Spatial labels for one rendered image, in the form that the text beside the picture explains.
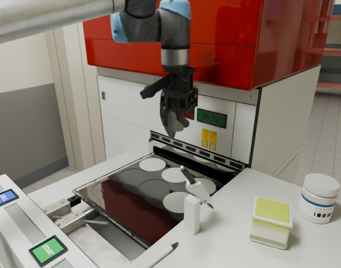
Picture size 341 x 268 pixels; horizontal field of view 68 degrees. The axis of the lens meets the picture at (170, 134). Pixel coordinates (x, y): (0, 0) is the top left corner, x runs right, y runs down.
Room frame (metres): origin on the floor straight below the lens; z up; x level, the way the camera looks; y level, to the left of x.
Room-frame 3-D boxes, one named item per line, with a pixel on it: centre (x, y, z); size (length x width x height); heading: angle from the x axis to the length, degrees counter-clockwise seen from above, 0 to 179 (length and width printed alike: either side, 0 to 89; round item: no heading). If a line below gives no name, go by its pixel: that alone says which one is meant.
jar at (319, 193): (0.49, -0.35, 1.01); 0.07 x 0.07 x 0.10
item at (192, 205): (0.45, -0.06, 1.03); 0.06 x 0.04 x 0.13; 138
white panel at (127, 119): (0.99, 0.05, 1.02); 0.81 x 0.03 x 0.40; 48
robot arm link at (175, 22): (0.69, -0.01, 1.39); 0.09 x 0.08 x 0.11; 107
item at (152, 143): (0.86, -0.08, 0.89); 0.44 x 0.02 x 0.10; 48
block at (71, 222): (0.54, 0.27, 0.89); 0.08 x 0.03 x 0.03; 138
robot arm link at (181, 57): (0.69, -0.02, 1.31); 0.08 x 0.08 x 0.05
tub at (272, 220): (0.43, -0.21, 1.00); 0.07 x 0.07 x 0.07; 68
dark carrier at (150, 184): (0.70, 0.05, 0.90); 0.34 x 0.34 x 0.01; 48
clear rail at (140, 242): (0.56, 0.17, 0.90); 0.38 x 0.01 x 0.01; 48
